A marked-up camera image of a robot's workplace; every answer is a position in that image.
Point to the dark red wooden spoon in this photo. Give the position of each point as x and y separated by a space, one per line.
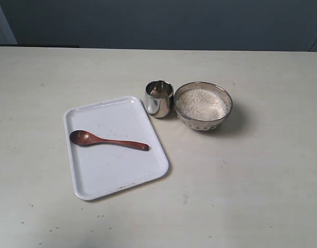
85 138

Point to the small steel cup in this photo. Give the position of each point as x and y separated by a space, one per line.
158 99

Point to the glass bowl of rice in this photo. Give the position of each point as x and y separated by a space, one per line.
202 106

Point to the white plastic tray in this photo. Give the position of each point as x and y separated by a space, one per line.
101 170

